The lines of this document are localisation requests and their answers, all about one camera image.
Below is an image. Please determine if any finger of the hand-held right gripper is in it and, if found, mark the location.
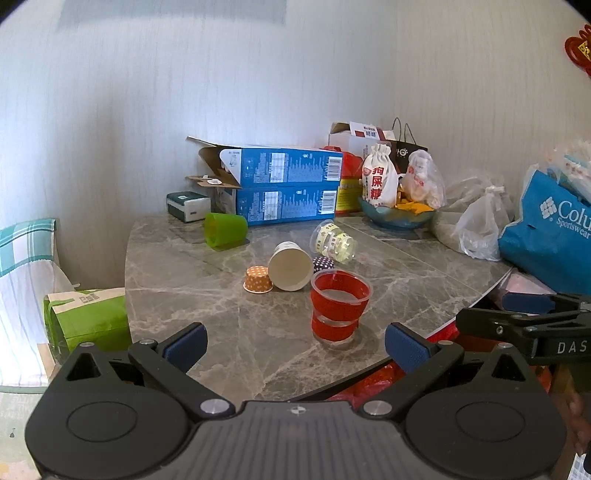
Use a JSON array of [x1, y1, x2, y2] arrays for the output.
[[455, 307, 539, 357], [501, 292, 591, 319]]

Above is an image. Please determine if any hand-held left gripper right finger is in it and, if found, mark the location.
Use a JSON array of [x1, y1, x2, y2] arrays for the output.
[[362, 322, 539, 418]]

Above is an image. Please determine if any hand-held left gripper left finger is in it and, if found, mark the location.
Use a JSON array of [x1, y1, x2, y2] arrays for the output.
[[55, 322, 235, 420]]

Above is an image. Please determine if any red clear plastic cup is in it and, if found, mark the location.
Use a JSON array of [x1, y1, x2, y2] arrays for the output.
[[310, 270, 373, 343]]

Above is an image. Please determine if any orange polka dot paper cup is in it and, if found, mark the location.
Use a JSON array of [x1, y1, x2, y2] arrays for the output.
[[243, 266, 274, 294]]

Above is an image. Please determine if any green plastic cup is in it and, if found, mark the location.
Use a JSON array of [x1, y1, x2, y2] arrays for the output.
[[204, 212, 250, 251]]

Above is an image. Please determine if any white paper cup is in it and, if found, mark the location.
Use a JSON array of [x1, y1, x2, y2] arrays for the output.
[[268, 241, 315, 292]]

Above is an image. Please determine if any clear cup with yellow bands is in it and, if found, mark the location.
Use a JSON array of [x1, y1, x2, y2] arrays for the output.
[[311, 220, 358, 264]]

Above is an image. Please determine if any blue shopping bag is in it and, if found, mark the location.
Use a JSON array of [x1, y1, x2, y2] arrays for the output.
[[498, 166, 591, 296]]

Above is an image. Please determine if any clear plastic bag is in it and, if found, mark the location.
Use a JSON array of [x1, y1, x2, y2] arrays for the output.
[[431, 174, 515, 262]]

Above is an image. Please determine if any green-white paper bag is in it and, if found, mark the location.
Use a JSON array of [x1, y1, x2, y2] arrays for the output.
[[43, 288, 132, 365]]

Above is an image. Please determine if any blue glass bowl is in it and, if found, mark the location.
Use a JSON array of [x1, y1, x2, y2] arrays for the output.
[[359, 196, 437, 230]]

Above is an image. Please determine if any small green and white box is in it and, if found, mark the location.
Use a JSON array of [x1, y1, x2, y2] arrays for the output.
[[166, 191, 212, 224]]

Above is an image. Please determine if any clear snack bag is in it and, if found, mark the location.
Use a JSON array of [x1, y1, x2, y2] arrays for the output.
[[399, 150, 447, 209]]

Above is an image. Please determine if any chair with plaid cushion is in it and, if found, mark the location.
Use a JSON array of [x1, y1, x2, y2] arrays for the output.
[[0, 218, 77, 393]]

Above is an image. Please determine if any blue cardboard box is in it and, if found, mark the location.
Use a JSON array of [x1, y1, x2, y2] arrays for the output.
[[186, 136, 344, 189], [210, 183, 340, 227]]

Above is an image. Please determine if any red and yellow package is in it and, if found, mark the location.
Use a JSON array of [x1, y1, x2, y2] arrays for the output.
[[323, 146, 365, 216]]

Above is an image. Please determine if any black paper bag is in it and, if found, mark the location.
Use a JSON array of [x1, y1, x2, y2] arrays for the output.
[[385, 117, 428, 174]]

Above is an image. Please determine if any white and red carton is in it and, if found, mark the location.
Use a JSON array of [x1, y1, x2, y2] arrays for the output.
[[328, 121, 398, 158]]

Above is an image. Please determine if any white drawstring pouch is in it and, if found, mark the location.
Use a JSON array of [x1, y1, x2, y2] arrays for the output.
[[361, 143, 399, 208]]

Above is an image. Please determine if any red knot wall ornament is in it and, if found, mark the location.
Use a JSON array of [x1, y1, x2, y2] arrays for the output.
[[564, 23, 591, 77]]

